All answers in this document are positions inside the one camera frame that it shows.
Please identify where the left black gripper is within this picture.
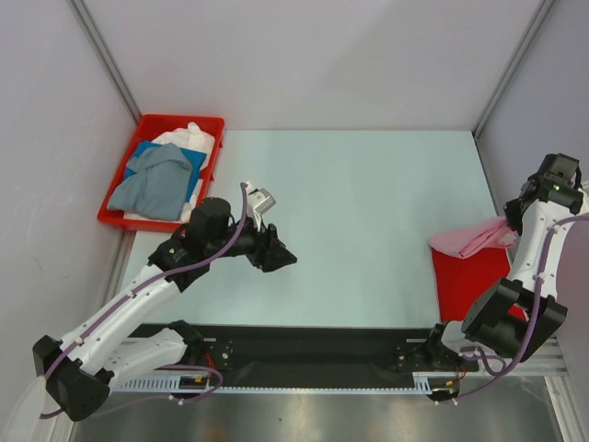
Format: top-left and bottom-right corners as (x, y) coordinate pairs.
(206, 209), (295, 272)

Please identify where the pink t shirt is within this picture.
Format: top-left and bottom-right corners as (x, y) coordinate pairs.
(427, 216), (516, 259)

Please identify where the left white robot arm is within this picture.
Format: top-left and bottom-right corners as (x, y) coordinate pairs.
(32, 184), (297, 422)

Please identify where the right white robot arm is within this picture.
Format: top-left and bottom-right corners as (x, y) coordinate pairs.
(423, 153), (588, 378)

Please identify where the red folded t shirt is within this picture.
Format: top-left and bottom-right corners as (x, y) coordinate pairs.
(431, 248), (511, 321)

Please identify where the blue t shirt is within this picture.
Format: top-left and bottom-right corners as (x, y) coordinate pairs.
(122, 141), (207, 202)

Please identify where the grey t shirt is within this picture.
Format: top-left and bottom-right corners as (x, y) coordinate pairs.
(107, 143), (192, 221)

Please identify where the white t shirt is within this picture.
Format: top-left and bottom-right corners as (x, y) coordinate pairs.
(132, 122), (215, 223)

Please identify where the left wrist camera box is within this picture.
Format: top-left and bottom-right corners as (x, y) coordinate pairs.
(245, 181), (276, 231)

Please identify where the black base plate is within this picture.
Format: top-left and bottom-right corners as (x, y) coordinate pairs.
(123, 322), (482, 388)

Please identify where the left slotted cable duct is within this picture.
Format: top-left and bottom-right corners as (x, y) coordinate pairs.
(112, 374), (210, 394)

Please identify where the slotted cable duct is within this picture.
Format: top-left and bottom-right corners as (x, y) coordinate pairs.
(112, 374), (210, 394)
(412, 372), (460, 393)

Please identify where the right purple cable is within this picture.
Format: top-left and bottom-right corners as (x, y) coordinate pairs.
(455, 211), (589, 405)

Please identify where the purple cable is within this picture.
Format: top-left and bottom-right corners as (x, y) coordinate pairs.
(455, 211), (589, 405)
(39, 181), (249, 420)

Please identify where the aluminium frame rail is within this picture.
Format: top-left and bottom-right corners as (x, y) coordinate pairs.
(473, 340), (568, 375)

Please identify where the right slotted cable duct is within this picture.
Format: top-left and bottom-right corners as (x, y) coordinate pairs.
(412, 372), (460, 393)

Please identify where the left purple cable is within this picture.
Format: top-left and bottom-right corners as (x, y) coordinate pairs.
(39, 181), (249, 420)

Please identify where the right aluminium corner post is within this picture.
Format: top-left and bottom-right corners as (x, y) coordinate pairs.
(471, 0), (559, 141)

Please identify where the aluminium corner post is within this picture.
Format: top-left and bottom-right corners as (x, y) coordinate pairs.
(471, 0), (559, 141)
(66, 0), (142, 124)

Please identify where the left aluminium corner post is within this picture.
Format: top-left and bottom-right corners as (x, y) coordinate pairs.
(66, 0), (142, 124)

